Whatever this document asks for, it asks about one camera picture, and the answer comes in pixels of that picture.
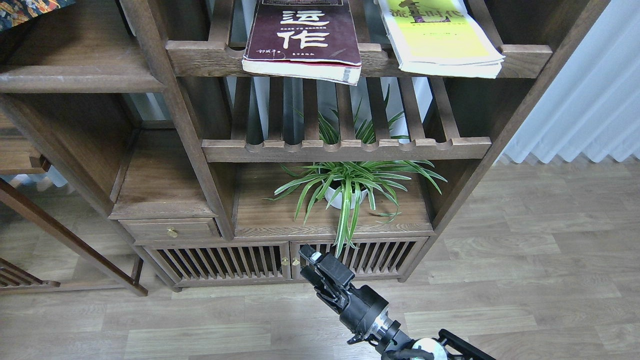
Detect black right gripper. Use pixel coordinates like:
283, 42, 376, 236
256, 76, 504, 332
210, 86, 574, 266
299, 244, 391, 338

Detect colourful cover paperback book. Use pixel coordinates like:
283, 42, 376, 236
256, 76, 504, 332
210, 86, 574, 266
0, 0, 76, 32

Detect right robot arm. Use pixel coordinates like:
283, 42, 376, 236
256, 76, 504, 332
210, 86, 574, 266
299, 244, 492, 360

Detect white plant pot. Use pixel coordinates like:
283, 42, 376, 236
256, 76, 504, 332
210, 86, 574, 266
324, 182, 369, 210

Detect green spider plant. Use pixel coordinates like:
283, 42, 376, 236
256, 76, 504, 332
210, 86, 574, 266
265, 85, 448, 258

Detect brass drawer knob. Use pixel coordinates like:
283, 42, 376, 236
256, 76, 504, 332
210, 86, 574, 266
166, 227, 179, 239

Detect maroon book white characters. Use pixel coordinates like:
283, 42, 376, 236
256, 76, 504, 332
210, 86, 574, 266
242, 0, 362, 85

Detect dark wooden bookshelf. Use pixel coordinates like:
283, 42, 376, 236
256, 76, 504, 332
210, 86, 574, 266
1, 0, 610, 291

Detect yellow green book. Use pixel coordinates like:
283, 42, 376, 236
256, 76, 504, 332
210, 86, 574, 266
377, 0, 505, 79

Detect white curtain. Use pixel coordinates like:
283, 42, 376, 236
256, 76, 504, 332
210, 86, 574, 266
499, 0, 640, 164

